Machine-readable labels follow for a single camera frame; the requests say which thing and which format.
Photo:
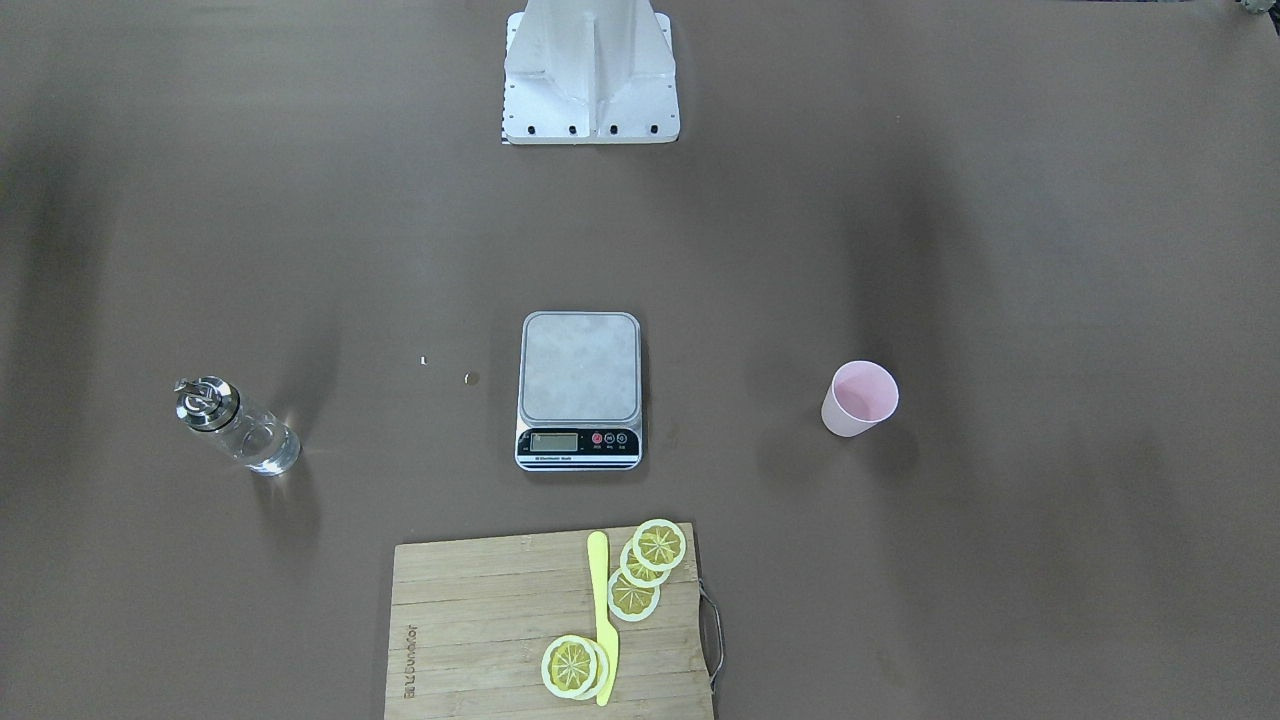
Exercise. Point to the clear glass sauce bottle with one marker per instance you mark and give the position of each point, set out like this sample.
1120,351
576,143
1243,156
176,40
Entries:
215,410

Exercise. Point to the lemon slice under front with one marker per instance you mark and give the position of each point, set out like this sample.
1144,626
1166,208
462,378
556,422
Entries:
602,673

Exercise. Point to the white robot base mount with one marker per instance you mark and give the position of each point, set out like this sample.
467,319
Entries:
589,73

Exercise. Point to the yellow plastic knife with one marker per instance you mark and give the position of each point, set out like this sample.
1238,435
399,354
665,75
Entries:
599,561

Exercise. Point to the digital kitchen scale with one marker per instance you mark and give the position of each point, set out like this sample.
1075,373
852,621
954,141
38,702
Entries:
580,392

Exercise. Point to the lemon slice middle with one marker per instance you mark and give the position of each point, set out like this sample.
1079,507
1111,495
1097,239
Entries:
638,574

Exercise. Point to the wooden cutting board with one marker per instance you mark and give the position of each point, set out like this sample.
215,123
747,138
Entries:
470,619

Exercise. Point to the pink plastic cup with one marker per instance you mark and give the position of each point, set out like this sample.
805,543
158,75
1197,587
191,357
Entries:
861,395

